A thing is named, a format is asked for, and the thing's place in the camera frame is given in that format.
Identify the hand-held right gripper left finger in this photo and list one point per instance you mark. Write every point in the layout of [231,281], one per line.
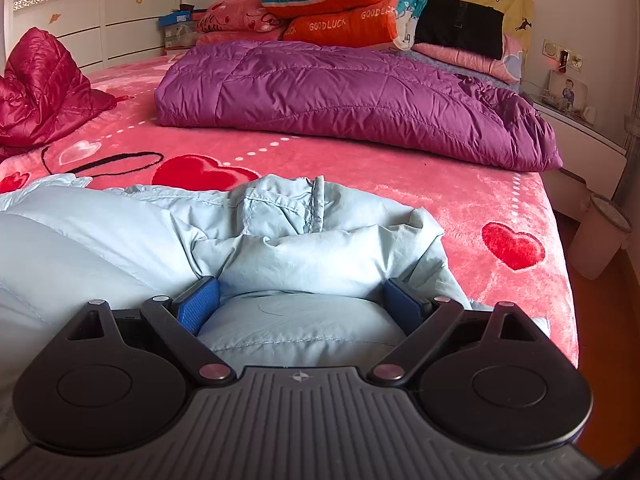
[197,305]

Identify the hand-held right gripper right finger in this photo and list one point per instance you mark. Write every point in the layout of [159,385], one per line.
[402,307]

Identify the light blue down jacket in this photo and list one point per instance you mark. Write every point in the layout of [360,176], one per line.
[125,240]

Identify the pink heart print blanket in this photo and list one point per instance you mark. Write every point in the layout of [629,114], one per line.
[450,195]

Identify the white trash bin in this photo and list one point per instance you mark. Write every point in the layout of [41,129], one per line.
[595,240]

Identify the purple down jacket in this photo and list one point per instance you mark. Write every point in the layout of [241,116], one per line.
[325,90]

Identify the white nightstand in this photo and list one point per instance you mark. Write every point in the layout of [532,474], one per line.
[585,145]

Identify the pink cartoon print pillow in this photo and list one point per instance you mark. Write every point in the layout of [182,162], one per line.
[505,62]

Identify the red down jacket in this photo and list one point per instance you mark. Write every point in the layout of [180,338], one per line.
[40,90]

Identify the clear plastic container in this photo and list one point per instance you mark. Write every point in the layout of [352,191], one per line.
[177,37]

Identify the salmon pink pillow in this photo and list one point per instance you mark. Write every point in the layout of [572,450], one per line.
[235,38]

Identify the blue box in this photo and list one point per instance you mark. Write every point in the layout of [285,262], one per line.
[175,19]

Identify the black cloth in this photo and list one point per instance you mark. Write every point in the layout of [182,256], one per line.
[460,25]

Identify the teal and orange quilt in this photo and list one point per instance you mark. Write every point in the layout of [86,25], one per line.
[350,20]

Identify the pink heart print pillow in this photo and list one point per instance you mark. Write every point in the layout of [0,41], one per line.
[230,12]

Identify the white wardrobe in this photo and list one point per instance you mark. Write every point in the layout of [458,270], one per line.
[125,10]

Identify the photo frame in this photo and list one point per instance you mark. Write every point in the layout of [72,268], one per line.
[570,90]

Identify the white wall outlet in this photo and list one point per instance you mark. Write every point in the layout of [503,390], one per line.
[550,48]

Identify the wall outlet with plug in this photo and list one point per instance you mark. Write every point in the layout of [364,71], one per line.
[572,61]

